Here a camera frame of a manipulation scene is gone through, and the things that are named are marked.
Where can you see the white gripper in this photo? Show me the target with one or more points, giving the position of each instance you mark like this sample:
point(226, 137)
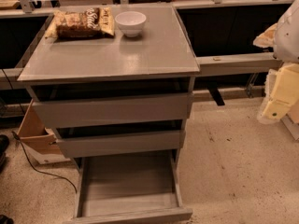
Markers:
point(288, 36)

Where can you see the grey bottom drawer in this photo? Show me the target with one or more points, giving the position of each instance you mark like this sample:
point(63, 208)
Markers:
point(136, 188)

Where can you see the grey drawer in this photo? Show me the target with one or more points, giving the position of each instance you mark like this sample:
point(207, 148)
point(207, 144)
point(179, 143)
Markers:
point(136, 188)
point(112, 102)
point(121, 138)

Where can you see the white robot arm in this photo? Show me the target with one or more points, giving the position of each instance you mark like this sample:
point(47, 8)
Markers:
point(283, 36)

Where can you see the grey top drawer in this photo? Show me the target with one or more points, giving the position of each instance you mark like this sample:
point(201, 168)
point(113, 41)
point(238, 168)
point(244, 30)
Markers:
point(112, 102)

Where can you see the grey drawer cabinet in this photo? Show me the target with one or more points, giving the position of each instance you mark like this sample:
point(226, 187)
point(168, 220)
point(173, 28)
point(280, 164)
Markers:
point(116, 95)

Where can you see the grey middle drawer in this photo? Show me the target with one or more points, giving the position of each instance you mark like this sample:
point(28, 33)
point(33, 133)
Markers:
point(121, 138)

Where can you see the white bowl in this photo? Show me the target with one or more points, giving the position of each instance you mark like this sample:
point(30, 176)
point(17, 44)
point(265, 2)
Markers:
point(131, 23)

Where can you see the brown snack bag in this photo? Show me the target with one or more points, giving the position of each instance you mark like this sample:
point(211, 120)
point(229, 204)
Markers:
point(94, 21)

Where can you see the cardboard box left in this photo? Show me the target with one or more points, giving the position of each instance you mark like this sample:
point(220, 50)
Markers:
point(39, 141)

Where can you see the black shoe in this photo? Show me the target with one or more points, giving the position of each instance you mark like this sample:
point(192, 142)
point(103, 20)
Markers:
point(4, 142)

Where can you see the grey metal rail frame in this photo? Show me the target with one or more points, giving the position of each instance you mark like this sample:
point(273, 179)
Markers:
point(239, 62)

